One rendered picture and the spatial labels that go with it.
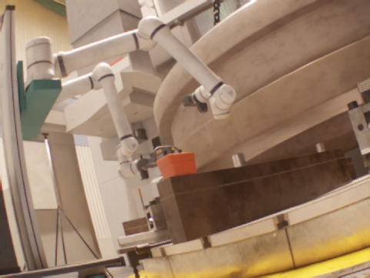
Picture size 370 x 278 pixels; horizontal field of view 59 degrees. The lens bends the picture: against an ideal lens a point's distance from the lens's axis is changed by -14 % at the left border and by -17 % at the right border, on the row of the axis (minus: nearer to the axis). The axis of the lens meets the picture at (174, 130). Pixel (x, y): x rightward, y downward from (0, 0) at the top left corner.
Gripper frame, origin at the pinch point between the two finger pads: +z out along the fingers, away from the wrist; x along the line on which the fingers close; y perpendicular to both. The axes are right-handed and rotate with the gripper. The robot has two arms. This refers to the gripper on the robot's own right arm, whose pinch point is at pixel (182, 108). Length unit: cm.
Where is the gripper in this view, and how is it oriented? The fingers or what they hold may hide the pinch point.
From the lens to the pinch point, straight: 221.7
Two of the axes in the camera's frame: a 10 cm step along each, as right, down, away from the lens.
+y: -2.6, -9.3, 2.7
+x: -7.9, 0.3, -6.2
